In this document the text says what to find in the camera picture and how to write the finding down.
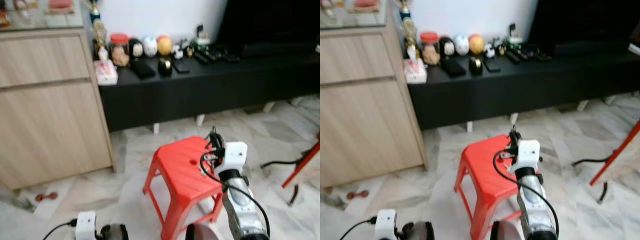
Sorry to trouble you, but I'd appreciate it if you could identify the clear jar with red lid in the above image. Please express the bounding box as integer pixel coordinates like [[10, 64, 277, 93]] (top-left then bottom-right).
[[420, 31, 440, 66], [109, 33, 130, 68]]

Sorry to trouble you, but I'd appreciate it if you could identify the black wallet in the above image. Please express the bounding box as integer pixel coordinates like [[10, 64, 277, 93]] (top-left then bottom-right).
[[130, 59, 157, 80], [441, 57, 467, 78]]

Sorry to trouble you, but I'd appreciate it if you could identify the red plastic stool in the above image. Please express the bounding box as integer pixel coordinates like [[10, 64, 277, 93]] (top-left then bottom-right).
[[142, 136, 224, 240], [454, 134, 543, 240]]

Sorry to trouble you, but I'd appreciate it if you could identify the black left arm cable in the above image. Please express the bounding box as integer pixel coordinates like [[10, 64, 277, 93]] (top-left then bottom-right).
[[42, 218, 78, 240], [341, 216, 378, 240]]

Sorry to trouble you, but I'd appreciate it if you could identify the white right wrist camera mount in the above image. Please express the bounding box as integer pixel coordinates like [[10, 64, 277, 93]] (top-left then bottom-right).
[[214, 141, 249, 176], [510, 139, 542, 173]]

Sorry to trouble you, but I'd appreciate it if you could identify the red flat box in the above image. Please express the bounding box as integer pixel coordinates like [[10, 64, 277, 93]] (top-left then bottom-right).
[[354, 0, 383, 14], [47, 0, 76, 15]]

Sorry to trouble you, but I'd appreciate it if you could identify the black egg figure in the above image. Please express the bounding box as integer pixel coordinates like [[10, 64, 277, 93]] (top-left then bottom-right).
[[128, 38, 145, 58], [439, 36, 455, 57]]

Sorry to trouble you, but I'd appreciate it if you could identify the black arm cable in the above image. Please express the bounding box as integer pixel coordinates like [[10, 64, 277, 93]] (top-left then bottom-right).
[[42, 218, 78, 240], [341, 216, 378, 240], [200, 150, 271, 238], [492, 148, 560, 238]]

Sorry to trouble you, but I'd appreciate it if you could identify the red frame bar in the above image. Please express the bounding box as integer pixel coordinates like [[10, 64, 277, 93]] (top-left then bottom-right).
[[281, 131, 321, 189], [589, 119, 640, 187]]

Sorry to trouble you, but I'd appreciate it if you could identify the orange egg figure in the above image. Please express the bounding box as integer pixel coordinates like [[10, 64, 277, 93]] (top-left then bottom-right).
[[468, 33, 485, 55], [156, 35, 173, 56]]

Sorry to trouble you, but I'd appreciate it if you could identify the black floor cable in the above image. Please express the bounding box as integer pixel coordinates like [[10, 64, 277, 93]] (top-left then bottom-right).
[[260, 156, 303, 171], [571, 149, 618, 168]]

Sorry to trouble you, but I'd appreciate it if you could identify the round black gadget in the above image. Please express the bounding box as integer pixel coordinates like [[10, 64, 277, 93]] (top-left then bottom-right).
[[157, 58, 174, 77], [468, 56, 484, 76]]

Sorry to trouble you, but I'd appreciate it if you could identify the white egg figure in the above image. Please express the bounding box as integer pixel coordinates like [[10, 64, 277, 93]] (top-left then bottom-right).
[[142, 35, 159, 58], [454, 33, 470, 56]]

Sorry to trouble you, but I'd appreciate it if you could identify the white green charging dock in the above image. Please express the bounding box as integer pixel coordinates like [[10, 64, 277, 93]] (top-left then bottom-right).
[[195, 24, 211, 50], [506, 22, 523, 48]]

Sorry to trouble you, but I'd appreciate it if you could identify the black television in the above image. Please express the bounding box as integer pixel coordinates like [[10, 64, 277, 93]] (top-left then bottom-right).
[[216, 0, 321, 58], [527, 0, 640, 57]]

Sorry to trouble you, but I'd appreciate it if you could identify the gold trophy with blue ball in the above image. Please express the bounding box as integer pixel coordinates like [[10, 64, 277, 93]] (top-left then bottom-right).
[[85, 0, 109, 62], [397, 0, 420, 61]]

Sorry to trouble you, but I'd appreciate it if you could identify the black low console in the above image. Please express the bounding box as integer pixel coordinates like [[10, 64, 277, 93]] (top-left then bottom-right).
[[98, 47, 321, 133], [407, 47, 640, 132]]

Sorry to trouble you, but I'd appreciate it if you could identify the pink white tissue box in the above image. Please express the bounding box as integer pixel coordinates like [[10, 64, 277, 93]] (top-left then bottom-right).
[[94, 47, 119, 86], [403, 46, 428, 85]]

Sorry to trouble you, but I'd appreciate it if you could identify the light wooden cabinet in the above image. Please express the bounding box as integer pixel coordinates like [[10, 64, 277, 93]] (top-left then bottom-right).
[[0, 27, 117, 191], [320, 27, 429, 190]]

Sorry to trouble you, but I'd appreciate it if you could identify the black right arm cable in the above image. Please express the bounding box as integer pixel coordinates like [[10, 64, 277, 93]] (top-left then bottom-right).
[[492, 148, 560, 238], [200, 150, 271, 238]]

